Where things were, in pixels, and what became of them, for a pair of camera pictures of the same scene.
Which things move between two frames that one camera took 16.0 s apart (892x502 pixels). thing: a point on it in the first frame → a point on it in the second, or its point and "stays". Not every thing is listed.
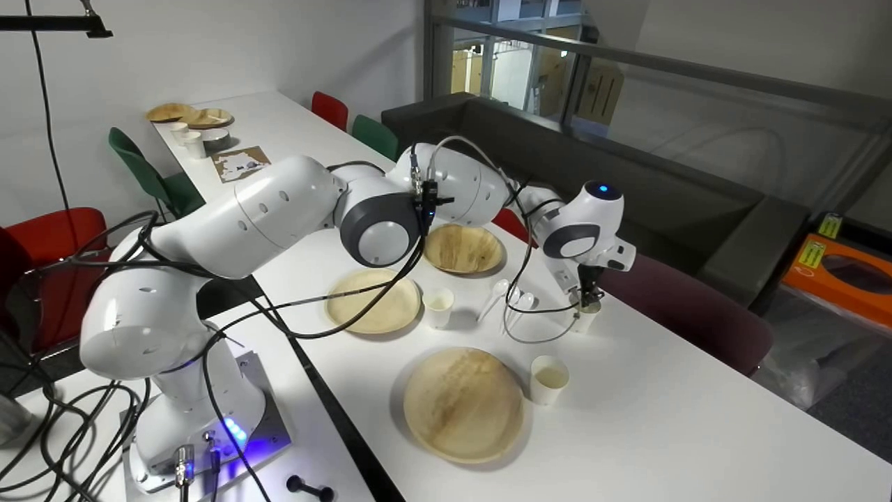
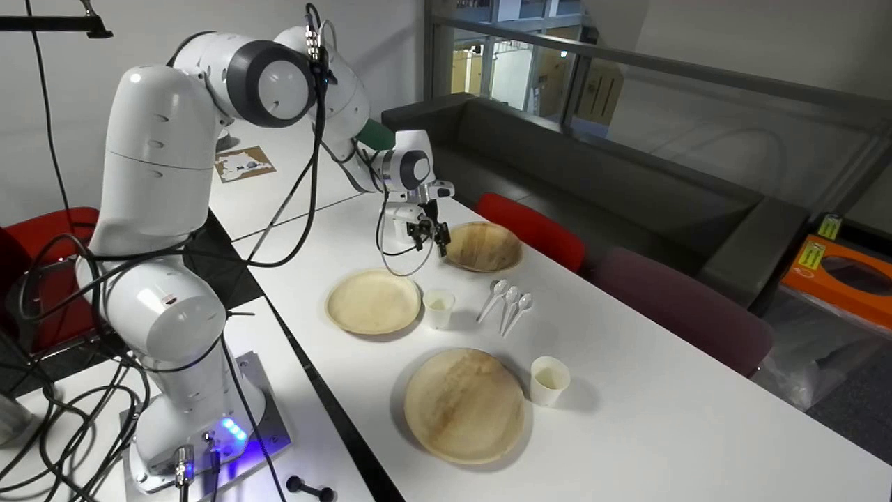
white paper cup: (438, 307) stays
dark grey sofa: (743, 237) stays
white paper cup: (548, 378) stays
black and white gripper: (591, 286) → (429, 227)
